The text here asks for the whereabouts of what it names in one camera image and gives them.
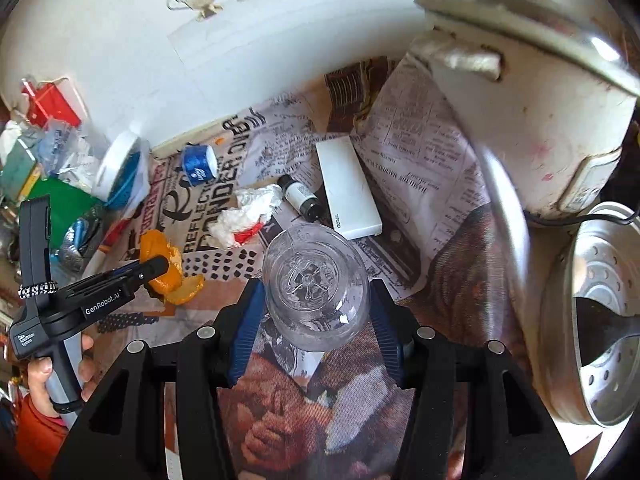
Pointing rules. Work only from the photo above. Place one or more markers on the person's left forearm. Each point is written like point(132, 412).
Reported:
point(37, 440)

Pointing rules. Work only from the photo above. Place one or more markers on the newspaper print table cover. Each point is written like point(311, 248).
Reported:
point(440, 240)

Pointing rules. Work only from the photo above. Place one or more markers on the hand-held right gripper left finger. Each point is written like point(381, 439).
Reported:
point(245, 331)

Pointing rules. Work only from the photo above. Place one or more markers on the blue and white cup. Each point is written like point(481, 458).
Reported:
point(200, 164)

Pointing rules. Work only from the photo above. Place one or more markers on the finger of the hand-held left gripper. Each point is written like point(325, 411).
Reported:
point(145, 270)

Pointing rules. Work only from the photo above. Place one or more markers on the metal steamer basin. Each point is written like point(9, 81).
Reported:
point(590, 320)

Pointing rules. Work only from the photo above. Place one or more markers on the white rice cooker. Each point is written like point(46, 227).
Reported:
point(525, 125)

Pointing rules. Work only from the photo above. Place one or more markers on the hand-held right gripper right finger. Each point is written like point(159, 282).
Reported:
point(388, 332)

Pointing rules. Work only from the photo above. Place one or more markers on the orange peel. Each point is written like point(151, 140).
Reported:
point(175, 280)

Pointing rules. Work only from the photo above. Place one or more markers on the clear plastic bottle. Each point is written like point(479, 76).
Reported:
point(315, 285)

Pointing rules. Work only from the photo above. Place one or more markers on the red box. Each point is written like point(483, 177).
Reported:
point(52, 105)

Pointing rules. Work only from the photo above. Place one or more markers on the white crumpled tissue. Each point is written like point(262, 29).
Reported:
point(242, 215)

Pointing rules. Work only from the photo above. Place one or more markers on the white round dish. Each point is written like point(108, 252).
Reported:
point(117, 170)

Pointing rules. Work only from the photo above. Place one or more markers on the small dark bottle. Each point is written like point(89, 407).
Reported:
point(300, 197)

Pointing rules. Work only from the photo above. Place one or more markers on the white flat box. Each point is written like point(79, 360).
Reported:
point(347, 187)

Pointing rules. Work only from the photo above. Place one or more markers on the person's left hand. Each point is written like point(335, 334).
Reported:
point(39, 385)

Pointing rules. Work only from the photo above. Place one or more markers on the green box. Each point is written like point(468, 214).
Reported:
point(70, 200)

